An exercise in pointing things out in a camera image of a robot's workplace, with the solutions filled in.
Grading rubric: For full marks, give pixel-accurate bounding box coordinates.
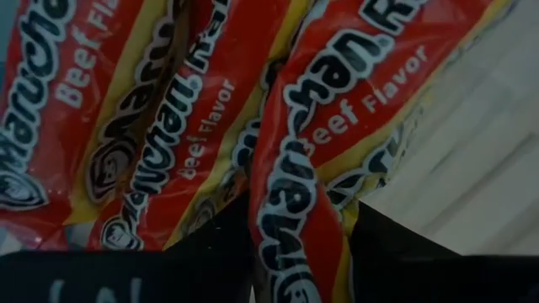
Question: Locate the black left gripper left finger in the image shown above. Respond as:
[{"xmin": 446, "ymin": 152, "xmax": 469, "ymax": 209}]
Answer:
[{"xmin": 166, "ymin": 191, "xmax": 256, "ymax": 303}]

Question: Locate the clear plastic bin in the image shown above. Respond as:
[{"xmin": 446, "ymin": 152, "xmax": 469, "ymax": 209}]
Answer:
[{"xmin": 0, "ymin": 0, "xmax": 539, "ymax": 257}]

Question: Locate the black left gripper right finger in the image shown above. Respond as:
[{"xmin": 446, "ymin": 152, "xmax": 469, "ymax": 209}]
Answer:
[{"xmin": 348, "ymin": 200, "xmax": 462, "ymax": 303}]

